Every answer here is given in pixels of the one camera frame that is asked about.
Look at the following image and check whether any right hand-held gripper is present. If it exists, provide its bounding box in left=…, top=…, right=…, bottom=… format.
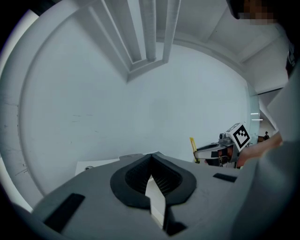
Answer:
left=193, top=122, right=252, bottom=169

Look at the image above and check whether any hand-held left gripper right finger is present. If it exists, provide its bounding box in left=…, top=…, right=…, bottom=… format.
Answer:
left=151, top=151, right=258, bottom=240

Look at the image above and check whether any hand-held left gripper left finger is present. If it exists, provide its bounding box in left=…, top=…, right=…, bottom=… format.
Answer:
left=32, top=153, right=152, bottom=240

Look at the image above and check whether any yellow utility knife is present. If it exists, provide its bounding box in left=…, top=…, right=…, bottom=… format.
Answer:
left=189, top=137, right=200, bottom=164

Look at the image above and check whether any person's right forearm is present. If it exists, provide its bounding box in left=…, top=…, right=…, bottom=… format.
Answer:
left=240, top=132, right=284, bottom=168

